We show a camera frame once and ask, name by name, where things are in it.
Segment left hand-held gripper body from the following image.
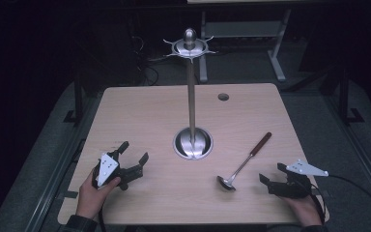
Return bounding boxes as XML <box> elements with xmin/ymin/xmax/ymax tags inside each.
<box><xmin>91</xmin><ymin>150</ymin><xmax>144</xmax><ymax>191</ymax></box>

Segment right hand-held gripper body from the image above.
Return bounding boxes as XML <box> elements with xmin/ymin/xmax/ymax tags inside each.
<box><xmin>267</xmin><ymin>159</ymin><xmax>329</xmax><ymax>199</ymax></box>

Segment person's right hand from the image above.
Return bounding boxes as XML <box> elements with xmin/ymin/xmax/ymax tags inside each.
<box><xmin>281</xmin><ymin>194</ymin><xmax>324</xmax><ymax>227</ymax></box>

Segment person's left hand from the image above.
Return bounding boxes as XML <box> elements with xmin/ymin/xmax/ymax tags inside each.
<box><xmin>75</xmin><ymin>171</ymin><xmax>122</xmax><ymax>220</ymax></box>

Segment metal utensil hanging rack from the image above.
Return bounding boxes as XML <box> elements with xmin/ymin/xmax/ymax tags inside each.
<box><xmin>162</xmin><ymin>27</ymin><xmax>217</xmax><ymax>161</ymax></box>

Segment black metal stand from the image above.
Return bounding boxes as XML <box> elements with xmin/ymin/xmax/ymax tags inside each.
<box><xmin>336</xmin><ymin>66</ymin><xmax>365</xmax><ymax>126</ymax></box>

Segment metal ladle with brown handle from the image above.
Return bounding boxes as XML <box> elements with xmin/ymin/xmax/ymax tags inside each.
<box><xmin>215</xmin><ymin>131</ymin><xmax>273</xmax><ymax>192</ymax></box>

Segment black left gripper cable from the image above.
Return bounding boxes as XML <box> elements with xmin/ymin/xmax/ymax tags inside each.
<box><xmin>98</xmin><ymin>204</ymin><xmax>108</xmax><ymax>232</ymax></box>

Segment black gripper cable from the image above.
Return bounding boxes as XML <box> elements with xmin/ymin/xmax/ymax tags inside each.
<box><xmin>98</xmin><ymin>204</ymin><xmax>108</xmax><ymax>232</ymax></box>
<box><xmin>308</xmin><ymin>173</ymin><xmax>371</xmax><ymax>226</ymax></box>

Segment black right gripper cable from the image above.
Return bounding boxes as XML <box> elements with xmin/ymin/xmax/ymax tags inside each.
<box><xmin>308</xmin><ymin>173</ymin><xmax>371</xmax><ymax>226</ymax></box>

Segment black background cables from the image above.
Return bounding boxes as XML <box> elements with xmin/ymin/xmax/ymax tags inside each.
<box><xmin>127</xmin><ymin>30</ymin><xmax>175</xmax><ymax>87</ymax></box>

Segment white metal desk frame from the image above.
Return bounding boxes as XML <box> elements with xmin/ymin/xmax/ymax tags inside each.
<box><xmin>198</xmin><ymin>9</ymin><xmax>293</xmax><ymax>84</ymax></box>

